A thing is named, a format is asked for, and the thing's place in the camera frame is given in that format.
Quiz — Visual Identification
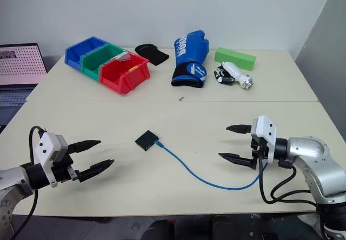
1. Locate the red plastic storage bin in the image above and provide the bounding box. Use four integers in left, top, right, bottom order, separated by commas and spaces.
98, 51, 151, 95

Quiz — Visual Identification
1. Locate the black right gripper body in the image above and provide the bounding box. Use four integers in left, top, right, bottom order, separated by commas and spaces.
250, 136, 269, 170

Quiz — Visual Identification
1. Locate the green foam block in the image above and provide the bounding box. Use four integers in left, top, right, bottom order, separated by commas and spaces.
214, 46, 257, 71

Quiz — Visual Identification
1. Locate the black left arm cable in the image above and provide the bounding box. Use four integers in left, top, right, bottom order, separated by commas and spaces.
15, 126, 45, 239

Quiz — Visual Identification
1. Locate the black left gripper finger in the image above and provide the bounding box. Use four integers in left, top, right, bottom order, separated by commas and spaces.
77, 158, 115, 183
66, 139, 102, 155

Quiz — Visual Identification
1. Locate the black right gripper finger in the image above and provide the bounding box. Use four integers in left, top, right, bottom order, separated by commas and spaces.
218, 152, 256, 169
225, 124, 252, 136

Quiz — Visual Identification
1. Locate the small black square box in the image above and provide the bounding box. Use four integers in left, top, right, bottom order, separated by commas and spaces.
135, 129, 161, 152

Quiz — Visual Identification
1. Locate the blue cable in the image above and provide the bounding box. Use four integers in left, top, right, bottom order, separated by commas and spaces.
155, 139, 270, 191

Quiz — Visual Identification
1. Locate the blue boxing glove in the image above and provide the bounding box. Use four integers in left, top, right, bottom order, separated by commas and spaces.
170, 30, 210, 89

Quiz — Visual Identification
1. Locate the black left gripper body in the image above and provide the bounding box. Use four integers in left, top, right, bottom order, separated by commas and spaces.
52, 153, 82, 184

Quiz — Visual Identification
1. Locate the black fabric pad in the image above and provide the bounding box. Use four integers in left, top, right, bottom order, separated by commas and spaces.
134, 43, 170, 66

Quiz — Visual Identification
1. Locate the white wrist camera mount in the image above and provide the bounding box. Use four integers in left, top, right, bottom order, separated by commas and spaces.
250, 115, 278, 161
35, 132, 69, 189

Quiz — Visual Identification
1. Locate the green plastic storage bin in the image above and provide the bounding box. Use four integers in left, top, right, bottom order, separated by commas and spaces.
79, 43, 128, 82

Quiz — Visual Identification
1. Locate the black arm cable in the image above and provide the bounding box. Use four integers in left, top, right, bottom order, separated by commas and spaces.
257, 155, 321, 205
15, 126, 45, 239

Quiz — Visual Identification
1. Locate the laptop with pink screen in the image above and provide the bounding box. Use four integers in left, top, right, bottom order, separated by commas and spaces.
0, 43, 49, 133

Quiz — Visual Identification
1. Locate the blue plastic storage bin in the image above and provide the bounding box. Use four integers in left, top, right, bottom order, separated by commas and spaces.
64, 36, 109, 71

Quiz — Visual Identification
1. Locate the white robotic hand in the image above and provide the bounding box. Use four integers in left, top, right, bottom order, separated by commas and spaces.
214, 61, 255, 91

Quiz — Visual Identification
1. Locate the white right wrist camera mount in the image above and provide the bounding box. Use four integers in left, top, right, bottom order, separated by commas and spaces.
250, 115, 278, 161

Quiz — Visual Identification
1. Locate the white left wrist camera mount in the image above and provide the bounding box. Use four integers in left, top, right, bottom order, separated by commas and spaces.
35, 132, 69, 189

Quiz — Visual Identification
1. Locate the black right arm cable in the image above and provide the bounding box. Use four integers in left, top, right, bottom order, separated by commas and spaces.
257, 155, 321, 205

